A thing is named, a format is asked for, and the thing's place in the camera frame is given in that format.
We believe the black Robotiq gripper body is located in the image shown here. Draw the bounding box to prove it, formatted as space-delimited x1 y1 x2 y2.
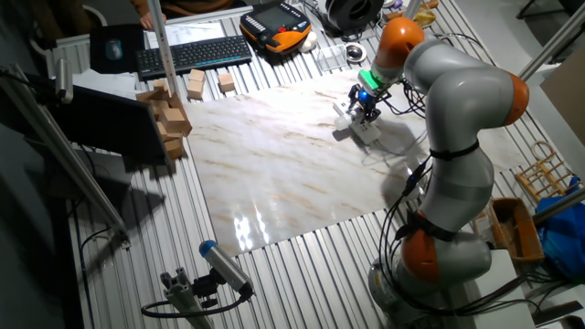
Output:
347 83 382 111

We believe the brown sleeved forearm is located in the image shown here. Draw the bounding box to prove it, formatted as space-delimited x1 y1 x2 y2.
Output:
130 0 234 18

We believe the white power strip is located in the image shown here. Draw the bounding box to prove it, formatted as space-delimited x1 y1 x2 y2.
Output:
349 119 382 146

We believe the round metal dish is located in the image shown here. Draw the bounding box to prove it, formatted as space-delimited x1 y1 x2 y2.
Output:
345 42 368 64

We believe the clear plastic box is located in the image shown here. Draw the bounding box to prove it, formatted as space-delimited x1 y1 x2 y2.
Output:
316 44 348 73

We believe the white rounded object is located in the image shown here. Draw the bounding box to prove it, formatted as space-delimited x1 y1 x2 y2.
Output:
297 30 318 54

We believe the black filament spool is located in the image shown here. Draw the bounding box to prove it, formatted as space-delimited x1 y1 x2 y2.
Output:
324 0 386 37

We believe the marble pattern mat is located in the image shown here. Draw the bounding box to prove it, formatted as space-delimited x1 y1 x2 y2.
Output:
182 68 442 258

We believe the orange black teach pendant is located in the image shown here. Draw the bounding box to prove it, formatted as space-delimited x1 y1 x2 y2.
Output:
239 1 313 55

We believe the black computer keyboard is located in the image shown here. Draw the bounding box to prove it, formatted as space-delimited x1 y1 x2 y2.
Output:
135 35 253 81

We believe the white paper sheet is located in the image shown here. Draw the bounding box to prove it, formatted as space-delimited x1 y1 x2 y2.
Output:
144 21 228 49

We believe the wooden rack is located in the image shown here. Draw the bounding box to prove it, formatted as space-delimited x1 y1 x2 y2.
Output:
515 140 582 203

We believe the brown tray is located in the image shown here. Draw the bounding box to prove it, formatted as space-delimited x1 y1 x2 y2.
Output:
488 196 546 264

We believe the brown cardboard sheet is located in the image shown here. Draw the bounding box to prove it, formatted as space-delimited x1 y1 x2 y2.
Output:
540 43 585 147

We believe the aluminium cross beam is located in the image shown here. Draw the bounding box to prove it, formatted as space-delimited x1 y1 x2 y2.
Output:
532 186 585 225

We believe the blue bag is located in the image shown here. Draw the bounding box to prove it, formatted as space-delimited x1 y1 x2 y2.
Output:
535 175 585 280

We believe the black flat monitor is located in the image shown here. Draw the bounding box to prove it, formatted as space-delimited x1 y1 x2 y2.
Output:
48 84 168 164

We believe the grey computer mouse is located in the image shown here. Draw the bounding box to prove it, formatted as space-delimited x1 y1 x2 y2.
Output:
104 38 124 62

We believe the white paper stack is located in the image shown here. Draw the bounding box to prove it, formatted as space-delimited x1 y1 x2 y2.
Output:
72 68 138 100

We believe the short aluminium profile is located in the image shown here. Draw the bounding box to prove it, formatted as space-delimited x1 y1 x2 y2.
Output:
159 267 214 329

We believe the black mouse pad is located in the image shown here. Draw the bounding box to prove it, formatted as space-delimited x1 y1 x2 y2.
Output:
89 23 146 75

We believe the black flat device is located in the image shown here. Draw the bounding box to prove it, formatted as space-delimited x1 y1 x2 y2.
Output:
532 300 585 328

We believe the green wrist flange mount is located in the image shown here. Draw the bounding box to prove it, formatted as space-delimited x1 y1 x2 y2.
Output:
357 69 385 91

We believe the white power strip cable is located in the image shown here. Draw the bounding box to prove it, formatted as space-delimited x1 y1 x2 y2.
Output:
365 130 431 165

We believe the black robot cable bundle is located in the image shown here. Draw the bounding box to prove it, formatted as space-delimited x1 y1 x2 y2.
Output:
378 77 543 317

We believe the wooden handled tool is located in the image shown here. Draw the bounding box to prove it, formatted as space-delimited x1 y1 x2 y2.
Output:
386 0 440 27

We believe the thick aluminium post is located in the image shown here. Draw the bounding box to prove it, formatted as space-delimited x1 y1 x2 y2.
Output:
516 2 585 83

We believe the silver camera with blue end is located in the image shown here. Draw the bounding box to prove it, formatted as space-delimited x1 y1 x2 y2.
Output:
198 239 255 296

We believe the thin aluminium post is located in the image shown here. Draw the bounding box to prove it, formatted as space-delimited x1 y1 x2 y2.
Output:
146 0 180 97

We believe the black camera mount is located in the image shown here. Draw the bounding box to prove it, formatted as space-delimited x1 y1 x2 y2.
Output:
191 269 225 308

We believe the black camera cable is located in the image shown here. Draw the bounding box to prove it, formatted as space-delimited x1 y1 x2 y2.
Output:
140 292 252 319

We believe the white tubular chair frame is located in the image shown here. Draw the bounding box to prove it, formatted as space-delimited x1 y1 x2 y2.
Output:
81 4 109 27

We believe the grey camera on frame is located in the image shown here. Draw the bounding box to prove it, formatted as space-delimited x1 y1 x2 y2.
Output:
54 58 74 105

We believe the long aluminium frame beam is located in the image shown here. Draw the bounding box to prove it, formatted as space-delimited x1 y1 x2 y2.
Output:
0 63 132 248

